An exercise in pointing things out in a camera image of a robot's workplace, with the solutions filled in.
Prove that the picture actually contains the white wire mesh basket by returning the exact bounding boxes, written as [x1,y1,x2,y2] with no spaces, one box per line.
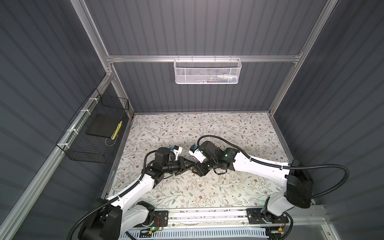
[173,58,242,85]

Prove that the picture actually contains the brass padlock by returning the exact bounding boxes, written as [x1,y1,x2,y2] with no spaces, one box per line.
[186,161,198,171]

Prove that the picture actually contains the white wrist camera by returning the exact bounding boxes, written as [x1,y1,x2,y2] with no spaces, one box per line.
[170,146,183,161]
[189,145,207,163]

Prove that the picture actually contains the black wire basket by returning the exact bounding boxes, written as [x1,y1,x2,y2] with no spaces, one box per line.
[57,91,130,164]

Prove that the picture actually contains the white perforated cable duct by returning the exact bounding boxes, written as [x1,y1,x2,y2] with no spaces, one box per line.
[119,227,270,240]

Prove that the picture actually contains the right black corrugated cable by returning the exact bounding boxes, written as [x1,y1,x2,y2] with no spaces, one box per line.
[196,134,350,199]

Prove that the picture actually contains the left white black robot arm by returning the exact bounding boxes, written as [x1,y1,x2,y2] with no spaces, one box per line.
[67,147,196,240]

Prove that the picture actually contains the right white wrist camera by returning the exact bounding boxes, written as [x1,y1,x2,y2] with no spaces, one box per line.
[189,145,207,163]

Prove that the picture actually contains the left black corrugated cable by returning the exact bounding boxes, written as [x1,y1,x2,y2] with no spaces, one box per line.
[66,149,160,240]

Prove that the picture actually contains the black flat box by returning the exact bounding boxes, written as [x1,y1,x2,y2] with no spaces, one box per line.
[86,114,122,138]

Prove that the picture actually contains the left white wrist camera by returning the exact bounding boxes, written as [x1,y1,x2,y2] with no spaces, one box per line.
[170,146,183,161]

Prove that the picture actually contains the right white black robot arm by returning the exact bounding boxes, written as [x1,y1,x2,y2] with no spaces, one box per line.
[189,141,314,223]

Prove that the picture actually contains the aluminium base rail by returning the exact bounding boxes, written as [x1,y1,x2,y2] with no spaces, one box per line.
[88,205,328,229]

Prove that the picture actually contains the yellow marker pen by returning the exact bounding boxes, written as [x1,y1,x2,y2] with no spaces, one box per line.
[111,121,123,140]

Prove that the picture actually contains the items in white basket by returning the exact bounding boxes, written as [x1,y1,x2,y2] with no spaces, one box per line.
[197,75,239,84]

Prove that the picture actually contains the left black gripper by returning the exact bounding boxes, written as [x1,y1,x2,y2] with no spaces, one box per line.
[162,156,195,175]

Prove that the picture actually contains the black corrugated cable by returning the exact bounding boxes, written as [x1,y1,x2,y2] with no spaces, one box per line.
[196,134,350,199]
[66,149,160,240]

